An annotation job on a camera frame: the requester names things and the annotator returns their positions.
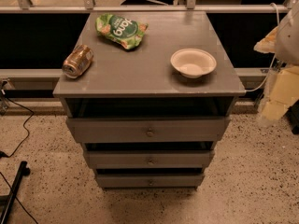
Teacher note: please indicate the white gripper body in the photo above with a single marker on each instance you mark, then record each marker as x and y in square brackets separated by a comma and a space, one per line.
[289, 42]

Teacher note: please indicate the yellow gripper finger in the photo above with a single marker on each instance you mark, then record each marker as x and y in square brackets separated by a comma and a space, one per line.
[267, 44]

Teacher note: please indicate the grey bottom drawer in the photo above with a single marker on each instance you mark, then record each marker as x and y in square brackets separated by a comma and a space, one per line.
[148, 181]

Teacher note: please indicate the grey drawer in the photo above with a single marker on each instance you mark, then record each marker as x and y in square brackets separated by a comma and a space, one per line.
[147, 159]
[147, 130]
[148, 181]

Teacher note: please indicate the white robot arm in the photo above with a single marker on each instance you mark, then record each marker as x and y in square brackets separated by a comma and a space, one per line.
[283, 41]

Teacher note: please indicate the grey wooden drawer cabinet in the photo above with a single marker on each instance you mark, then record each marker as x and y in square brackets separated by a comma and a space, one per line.
[142, 84]

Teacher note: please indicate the grey top drawer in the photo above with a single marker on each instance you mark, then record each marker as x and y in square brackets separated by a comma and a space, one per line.
[147, 130]

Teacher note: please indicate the grey middle drawer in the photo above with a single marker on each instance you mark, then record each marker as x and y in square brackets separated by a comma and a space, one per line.
[147, 159]

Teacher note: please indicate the white paper bowl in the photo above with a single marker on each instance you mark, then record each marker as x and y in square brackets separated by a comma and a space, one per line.
[193, 63]

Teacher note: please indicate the green snack bag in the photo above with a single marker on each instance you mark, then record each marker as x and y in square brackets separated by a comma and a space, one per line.
[120, 30]

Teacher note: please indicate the gold drink can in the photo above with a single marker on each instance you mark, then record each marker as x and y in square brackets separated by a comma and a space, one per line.
[78, 61]

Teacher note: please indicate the black stand leg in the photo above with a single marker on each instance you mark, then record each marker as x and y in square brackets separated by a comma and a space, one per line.
[6, 201]

